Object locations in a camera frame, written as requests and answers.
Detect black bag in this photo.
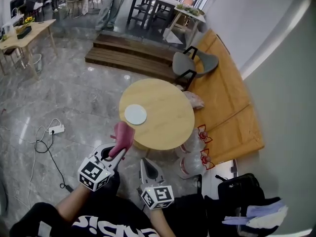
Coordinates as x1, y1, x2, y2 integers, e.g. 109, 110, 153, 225
215, 172, 267, 233

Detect dark wooden step platform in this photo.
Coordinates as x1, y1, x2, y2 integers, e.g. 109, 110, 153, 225
84, 33, 186, 81

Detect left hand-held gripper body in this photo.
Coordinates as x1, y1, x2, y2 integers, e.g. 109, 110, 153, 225
78, 143, 128, 192

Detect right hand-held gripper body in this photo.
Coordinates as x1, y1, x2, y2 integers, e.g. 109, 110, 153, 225
139, 158, 175, 210

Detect person's left forearm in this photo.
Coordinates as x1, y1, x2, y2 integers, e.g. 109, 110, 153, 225
55, 181, 90, 222

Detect white mesh waste basket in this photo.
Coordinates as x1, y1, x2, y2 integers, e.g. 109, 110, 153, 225
31, 53, 43, 75

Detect pale blue and white cloth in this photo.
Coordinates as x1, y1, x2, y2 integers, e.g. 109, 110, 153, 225
221, 198, 289, 230

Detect light wooden desk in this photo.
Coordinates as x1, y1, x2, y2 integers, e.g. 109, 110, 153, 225
0, 19, 57, 80

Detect yellow flowers in black planter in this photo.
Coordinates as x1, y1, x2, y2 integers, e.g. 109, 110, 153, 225
15, 16, 33, 40

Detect white cable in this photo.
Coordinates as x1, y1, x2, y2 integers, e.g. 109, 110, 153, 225
14, 118, 62, 207

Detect round wooden table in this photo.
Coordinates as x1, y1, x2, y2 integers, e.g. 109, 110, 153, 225
118, 78, 196, 151

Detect white table with plants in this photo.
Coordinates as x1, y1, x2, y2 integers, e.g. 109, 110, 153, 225
162, 3, 206, 49

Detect pink cloth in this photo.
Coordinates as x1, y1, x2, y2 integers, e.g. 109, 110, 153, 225
109, 121, 136, 158

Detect black high table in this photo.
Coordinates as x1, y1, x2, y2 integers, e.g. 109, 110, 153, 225
126, 0, 179, 38

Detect clear water jug red handle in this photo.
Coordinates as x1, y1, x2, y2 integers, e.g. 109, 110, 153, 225
175, 149, 216, 180
177, 124, 213, 156

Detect grey chair with black legs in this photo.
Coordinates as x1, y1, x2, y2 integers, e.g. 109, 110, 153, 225
171, 46, 220, 91

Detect black cable with adapter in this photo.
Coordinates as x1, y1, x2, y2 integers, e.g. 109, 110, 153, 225
34, 132, 74, 194

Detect pink plastic bag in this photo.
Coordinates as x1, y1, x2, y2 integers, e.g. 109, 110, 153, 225
183, 90, 205, 110

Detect white power strip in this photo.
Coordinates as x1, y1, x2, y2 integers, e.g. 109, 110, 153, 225
48, 124, 66, 136

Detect person's black printed shirt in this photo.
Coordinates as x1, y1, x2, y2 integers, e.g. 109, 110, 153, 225
9, 170, 207, 237

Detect person's right forearm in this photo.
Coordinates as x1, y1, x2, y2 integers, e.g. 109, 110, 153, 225
149, 207, 176, 237

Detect white round plate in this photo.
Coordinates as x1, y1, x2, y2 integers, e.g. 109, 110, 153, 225
124, 104, 148, 126

